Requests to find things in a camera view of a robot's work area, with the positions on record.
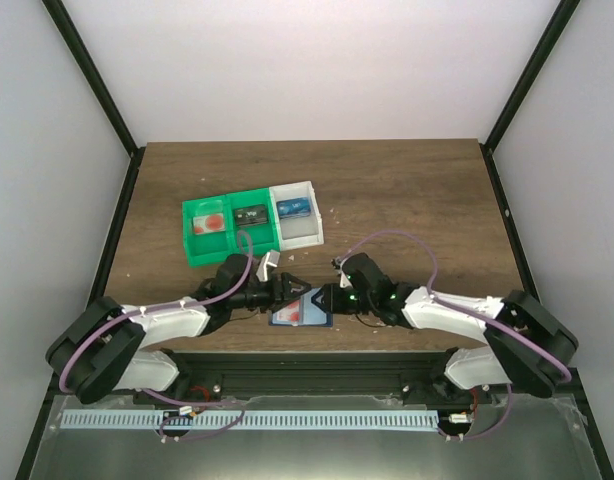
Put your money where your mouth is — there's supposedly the blue card stack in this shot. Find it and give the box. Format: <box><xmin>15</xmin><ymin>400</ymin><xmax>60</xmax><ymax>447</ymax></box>
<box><xmin>276</xmin><ymin>197</ymin><xmax>312</xmax><ymax>220</ymax></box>

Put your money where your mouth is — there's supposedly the red card in sleeve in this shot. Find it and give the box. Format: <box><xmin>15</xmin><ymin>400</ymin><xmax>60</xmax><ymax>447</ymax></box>
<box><xmin>271</xmin><ymin>306</ymin><xmax>301</xmax><ymax>326</ymax></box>

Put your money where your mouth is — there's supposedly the right black frame post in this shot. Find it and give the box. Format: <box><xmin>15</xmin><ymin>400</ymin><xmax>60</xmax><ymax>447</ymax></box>
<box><xmin>484</xmin><ymin>0</ymin><xmax>582</xmax><ymax>151</ymax></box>

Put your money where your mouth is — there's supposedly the left black frame post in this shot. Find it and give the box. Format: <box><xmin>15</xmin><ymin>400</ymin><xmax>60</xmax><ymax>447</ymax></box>
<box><xmin>40</xmin><ymin>0</ymin><xmax>140</xmax><ymax>156</ymax></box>

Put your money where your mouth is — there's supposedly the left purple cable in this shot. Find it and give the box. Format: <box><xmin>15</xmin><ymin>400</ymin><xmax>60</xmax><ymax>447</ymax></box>
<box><xmin>59</xmin><ymin>229</ymin><xmax>253</xmax><ymax>396</ymax></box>

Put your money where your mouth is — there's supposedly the blue card holder wallet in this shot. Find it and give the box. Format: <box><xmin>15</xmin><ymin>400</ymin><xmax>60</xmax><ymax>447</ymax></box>
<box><xmin>269</xmin><ymin>288</ymin><xmax>333</xmax><ymax>327</ymax></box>

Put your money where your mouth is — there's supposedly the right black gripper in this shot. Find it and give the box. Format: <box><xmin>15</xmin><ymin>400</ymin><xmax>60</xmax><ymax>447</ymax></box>
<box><xmin>311</xmin><ymin>283</ymin><xmax>375</xmax><ymax>316</ymax></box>

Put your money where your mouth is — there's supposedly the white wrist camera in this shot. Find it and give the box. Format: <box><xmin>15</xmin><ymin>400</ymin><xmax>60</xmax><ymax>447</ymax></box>
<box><xmin>332</xmin><ymin>257</ymin><xmax>352</xmax><ymax>289</ymax></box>
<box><xmin>256</xmin><ymin>250</ymin><xmax>280</xmax><ymax>283</ymax></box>

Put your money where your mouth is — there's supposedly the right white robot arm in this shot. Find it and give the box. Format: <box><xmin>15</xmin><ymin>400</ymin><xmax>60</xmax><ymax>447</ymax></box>
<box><xmin>312</xmin><ymin>253</ymin><xmax>579</xmax><ymax>403</ymax></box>

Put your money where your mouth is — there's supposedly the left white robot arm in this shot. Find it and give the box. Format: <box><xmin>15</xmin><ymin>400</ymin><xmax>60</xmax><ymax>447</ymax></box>
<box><xmin>46</xmin><ymin>251</ymin><xmax>311</xmax><ymax>404</ymax></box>

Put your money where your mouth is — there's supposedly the black card stack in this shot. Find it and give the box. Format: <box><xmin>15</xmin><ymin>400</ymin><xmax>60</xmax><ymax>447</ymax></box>
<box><xmin>233</xmin><ymin>204</ymin><xmax>269</xmax><ymax>228</ymax></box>

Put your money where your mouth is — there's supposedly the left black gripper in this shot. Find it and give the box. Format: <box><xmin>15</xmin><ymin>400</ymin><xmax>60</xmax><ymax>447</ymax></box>
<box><xmin>230</xmin><ymin>272</ymin><xmax>312</xmax><ymax>313</ymax></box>

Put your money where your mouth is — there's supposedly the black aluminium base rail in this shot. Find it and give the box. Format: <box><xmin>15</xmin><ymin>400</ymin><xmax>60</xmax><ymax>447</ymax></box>
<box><xmin>51</xmin><ymin>351</ymin><xmax>578</xmax><ymax>401</ymax></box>

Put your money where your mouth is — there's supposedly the purple cable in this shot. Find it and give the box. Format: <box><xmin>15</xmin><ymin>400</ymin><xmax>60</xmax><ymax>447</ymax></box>
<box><xmin>336</xmin><ymin>229</ymin><xmax>573</xmax><ymax>384</ymax></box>
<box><xmin>59</xmin><ymin>229</ymin><xmax>253</xmax><ymax>396</ymax></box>

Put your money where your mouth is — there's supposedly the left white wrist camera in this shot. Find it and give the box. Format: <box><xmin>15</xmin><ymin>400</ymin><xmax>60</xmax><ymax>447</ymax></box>
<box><xmin>256</xmin><ymin>250</ymin><xmax>280</xmax><ymax>283</ymax></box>

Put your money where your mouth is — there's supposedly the red white card stack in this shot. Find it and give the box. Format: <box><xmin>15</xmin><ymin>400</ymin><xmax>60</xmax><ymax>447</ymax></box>
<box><xmin>192</xmin><ymin>213</ymin><xmax>225</xmax><ymax>235</ymax></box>

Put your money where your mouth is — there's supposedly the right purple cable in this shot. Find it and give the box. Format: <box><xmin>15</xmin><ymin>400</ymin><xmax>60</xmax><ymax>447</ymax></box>
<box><xmin>336</xmin><ymin>229</ymin><xmax>573</xmax><ymax>384</ymax></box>

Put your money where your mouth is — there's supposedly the green bin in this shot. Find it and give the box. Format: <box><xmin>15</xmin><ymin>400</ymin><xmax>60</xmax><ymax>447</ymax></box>
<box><xmin>225</xmin><ymin>188</ymin><xmax>280</xmax><ymax>256</ymax></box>
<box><xmin>182</xmin><ymin>195</ymin><xmax>231</xmax><ymax>268</ymax></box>

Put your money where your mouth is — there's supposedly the light blue slotted cable duct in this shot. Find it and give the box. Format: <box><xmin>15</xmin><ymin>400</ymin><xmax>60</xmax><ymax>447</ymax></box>
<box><xmin>59</xmin><ymin>409</ymin><xmax>439</xmax><ymax>433</ymax></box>

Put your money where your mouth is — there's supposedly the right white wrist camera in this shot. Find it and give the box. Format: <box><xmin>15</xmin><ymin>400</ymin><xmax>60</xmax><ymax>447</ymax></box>
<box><xmin>332</xmin><ymin>257</ymin><xmax>352</xmax><ymax>289</ymax></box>

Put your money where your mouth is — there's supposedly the white translucent bin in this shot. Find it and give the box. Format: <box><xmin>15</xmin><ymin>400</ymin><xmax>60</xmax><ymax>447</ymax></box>
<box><xmin>269</xmin><ymin>181</ymin><xmax>324</xmax><ymax>251</ymax></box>

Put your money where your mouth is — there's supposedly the black frame post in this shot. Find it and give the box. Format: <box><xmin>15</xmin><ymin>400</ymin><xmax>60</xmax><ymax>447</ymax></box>
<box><xmin>484</xmin><ymin>0</ymin><xmax>582</xmax><ymax>151</ymax></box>
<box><xmin>40</xmin><ymin>0</ymin><xmax>140</xmax><ymax>156</ymax></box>

